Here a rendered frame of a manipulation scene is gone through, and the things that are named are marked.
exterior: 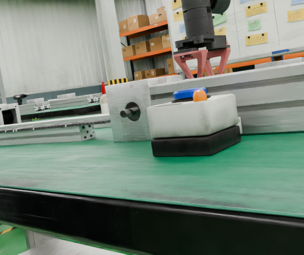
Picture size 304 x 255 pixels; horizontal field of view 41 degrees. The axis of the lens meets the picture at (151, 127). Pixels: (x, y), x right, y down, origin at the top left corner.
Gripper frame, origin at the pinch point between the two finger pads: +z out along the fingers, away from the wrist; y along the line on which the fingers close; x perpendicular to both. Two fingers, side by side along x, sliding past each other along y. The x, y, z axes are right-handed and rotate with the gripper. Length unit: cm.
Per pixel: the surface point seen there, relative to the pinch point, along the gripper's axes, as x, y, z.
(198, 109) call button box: -19.4, -36.1, 1.7
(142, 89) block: -2.7, -24.4, -1.0
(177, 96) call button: -15.6, -34.0, 0.2
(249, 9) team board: 106, 271, -51
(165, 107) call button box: -15.1, -36.1, 1.2
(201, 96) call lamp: -19.7, -35.6, 0.5
